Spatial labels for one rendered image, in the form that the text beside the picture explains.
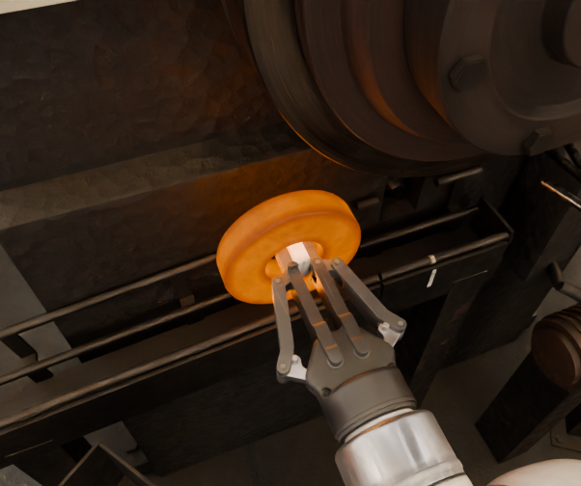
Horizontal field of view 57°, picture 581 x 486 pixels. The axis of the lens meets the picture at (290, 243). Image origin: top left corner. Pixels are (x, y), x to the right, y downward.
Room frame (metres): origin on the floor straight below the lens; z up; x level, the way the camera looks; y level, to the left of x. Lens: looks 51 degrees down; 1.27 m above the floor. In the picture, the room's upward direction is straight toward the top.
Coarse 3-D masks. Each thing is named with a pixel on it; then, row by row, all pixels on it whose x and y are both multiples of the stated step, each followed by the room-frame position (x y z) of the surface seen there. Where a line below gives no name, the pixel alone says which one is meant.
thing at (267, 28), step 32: (256, 0) 0.33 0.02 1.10; (288, 0) 0.34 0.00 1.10; (256, 32) 0.33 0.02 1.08; (288, 32) 0.34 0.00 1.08; (256, 64) 0.33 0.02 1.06; (288, 64) 0.34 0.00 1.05; (288, 96) 0.34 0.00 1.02; (320, 96) 0.35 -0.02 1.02; (320, 128) 0.35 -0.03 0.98; (352, 160) 0.36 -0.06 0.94; (384, 160) 0.38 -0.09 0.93; (416, 160) 0.39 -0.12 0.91; (448, 160) 0.41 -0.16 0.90; (480, 160) 0.42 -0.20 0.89
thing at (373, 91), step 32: (320, 0) 0.33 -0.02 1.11; (352, 0) 0.33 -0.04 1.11; (384, 0) 0.33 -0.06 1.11; (320, 32) 0.33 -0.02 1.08; (352, 32) 0.33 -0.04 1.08; (384, 32) 0.33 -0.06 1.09; (320, 64) 0.33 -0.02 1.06; (352, 64) 0.34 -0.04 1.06; (384, 64) 0.33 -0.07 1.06; (352, 96) 0.34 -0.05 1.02; (384, 96) 0.33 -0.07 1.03; (416, 96) 0.34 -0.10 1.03; (352, 128) 0.34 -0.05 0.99; (384, 128) 0.35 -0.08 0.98; (416, 128) 0.34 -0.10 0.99; (448, 128) 0.35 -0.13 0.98
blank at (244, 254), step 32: (320, 192) 0.37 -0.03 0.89; (256, 224) 0.33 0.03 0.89; (288, 224) 0.32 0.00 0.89; (320, 224) 0.34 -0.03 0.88; (352, 224) 0.35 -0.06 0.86; (224, 256) 0.32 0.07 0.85; (256, 256) 0.31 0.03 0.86; (320, 256) 0.35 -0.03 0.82; (352, 256) 0.36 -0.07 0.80; (256, 288) 0.32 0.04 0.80
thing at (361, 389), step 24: (336, 336) 0.23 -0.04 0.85; (312, 360) 0.21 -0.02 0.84; (360, 360) 0.21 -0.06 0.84; (384, 360) 0.21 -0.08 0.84; (312, 384) 0.19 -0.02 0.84; (336, 384) 0.19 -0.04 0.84; (360, 384) 0.18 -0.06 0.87; (384, 384) 0.18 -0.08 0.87; (336, 408) 0.16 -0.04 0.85; (360, 408) 0.16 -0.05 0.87; (384, 408) 0.16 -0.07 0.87; (336, 432) 0.15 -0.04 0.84
